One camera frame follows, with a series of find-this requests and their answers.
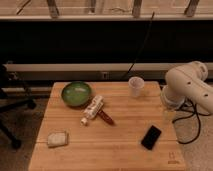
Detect dark red pen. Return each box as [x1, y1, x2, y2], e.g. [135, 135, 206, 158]
[98, 110, 115, 125]

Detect black leaning rod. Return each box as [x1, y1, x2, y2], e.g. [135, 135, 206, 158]
[120, 11, 155, 79]

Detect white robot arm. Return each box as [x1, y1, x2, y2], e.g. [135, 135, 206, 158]
[161, 61, 213, 114]

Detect white patterned tube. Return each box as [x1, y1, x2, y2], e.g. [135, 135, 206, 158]
[81, 95, 103, 126]

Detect black office chair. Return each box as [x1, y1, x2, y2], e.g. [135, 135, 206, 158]
[0, 63, 38, 150]

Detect black rectangular eraser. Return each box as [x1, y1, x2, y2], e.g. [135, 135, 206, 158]
[141, 125, 161, 150]

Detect black floor cable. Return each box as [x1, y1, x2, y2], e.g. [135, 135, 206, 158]
[171, 98, 213, 145]

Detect green bowl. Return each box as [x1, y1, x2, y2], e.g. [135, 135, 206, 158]
[61, 81, 92, 107]

